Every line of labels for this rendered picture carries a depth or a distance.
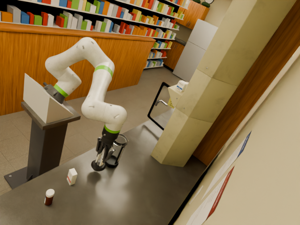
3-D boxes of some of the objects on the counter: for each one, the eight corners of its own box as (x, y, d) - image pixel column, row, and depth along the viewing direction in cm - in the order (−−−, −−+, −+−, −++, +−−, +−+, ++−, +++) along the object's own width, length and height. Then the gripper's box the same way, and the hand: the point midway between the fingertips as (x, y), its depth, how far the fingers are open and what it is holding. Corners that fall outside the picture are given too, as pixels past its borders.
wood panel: (208, 164, 179) (337, -4, 110) (207, 166, 177) (338, -6, 108) (165, 132, 196) (254, -32, 127) (164, 133, 193) (253, -34, 125)
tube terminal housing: (191, 157, 178) (242, 82, 140) (175, 176, 152) (232, 89, 114) (169, 140, 187) (211, 65, 149) (150, 155, 161) (196, 68, 123)
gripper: (123, 141, 114) (112, 168, 125) (105, 125, 119) (95, 152, 131) (114, 146, 108) (103, 174, 120) (95, 129, 113) (86, 157, 125)
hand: (100, 159), depth 124 cm, fingers closed on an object, 3 cm apart
